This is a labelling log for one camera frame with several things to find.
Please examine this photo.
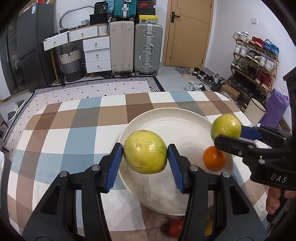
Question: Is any green yellow guava fruit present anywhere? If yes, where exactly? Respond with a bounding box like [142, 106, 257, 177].
[210, 114, 241, 141]

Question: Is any orange tangerine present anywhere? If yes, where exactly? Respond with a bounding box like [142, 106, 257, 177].
[203, 146, 226, 171]

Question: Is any red tomato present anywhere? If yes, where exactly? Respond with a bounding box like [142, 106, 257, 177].
[169, 218, 184, 239]

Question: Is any person's right hand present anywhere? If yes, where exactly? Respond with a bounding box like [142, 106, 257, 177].
[266, 187, 296, 214]

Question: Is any white trash bin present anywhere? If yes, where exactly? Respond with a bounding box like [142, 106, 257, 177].
[244, 98, 267, 126]

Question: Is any purple bag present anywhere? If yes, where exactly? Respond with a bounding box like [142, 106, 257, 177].
[259, 87, 290, 128]

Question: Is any cardboard box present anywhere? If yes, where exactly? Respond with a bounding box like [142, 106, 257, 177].
[220, 85, 240, 102]

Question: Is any wooden shoe rack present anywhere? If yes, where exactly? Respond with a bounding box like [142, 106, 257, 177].
[227, 38, 280, 111]

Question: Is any cream round plate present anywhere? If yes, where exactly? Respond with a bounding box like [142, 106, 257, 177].
[117, 107, 234, 217]

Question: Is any checkered tablecloth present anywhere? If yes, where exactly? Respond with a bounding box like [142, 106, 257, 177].
[7, 91, 268, 240]

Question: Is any wooden door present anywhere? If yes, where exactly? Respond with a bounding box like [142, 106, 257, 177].
[163, 0, 214, 68]

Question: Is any silver grey suitcase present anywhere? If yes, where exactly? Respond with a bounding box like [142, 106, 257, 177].
[134, 23, 163, 76]

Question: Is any yellow black box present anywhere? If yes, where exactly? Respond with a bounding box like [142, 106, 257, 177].
[137, 15, 159, 24]

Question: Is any black refrigerator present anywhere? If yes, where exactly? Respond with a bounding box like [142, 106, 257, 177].
[1, 2, 58, 95]

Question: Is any woven laundry basket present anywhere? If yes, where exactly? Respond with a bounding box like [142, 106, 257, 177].
[59, 47, 84, 82]

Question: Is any beige suitcase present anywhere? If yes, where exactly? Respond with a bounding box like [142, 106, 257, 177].
[110, 21, 134, 76]

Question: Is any white drawer desk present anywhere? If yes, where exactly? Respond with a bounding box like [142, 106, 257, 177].
[43, 24, 111, 73]

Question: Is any teal suitcase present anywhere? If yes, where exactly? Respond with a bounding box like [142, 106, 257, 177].
[113, 0, 137, 21]

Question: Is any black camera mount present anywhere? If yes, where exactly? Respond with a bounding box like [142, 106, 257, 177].
[283, 67, 296, 137]

